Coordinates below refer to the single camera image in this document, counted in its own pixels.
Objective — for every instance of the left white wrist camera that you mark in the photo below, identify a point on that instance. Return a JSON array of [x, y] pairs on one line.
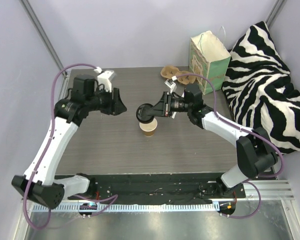
[[104, 79]]

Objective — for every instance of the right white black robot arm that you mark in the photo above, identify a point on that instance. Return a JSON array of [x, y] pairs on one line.
[[254, 150]]

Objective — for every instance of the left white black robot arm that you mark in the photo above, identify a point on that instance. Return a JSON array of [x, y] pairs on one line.
[[38, 182]]

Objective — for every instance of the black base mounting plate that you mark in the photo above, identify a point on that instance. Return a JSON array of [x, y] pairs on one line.
[[162, 188]]

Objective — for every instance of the black plastic cup lid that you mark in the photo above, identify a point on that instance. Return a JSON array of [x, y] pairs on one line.
[[142, 113]]

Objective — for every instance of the white slotted cable duct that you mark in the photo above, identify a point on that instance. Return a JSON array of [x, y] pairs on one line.
[[85, 207]]

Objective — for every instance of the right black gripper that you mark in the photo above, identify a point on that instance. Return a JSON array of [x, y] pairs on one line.
[[168, 104]]

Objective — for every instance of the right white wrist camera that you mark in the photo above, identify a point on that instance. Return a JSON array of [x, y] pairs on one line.
[[171, 84]]

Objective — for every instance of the brown cardboard cup carrier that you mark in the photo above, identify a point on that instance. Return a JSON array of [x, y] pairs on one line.
[[183, 78]]

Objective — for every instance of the green paper gift bag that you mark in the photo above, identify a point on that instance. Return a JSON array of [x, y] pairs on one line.
[[209, 58]]

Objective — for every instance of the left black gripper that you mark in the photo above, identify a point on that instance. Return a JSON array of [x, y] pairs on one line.
[[115, 101]]

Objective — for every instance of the zebra print blanket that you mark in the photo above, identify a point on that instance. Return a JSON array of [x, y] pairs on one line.
[[259, 90]]

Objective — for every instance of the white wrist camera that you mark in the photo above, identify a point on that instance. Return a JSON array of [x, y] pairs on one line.
[[171, 84], [104, 79]]

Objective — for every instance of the aluminium frame rail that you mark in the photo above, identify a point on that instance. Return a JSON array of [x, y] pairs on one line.
[[267, 189]]

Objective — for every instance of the brown paper coffee cup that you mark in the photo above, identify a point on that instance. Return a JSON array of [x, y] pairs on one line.
[[148, 129]]

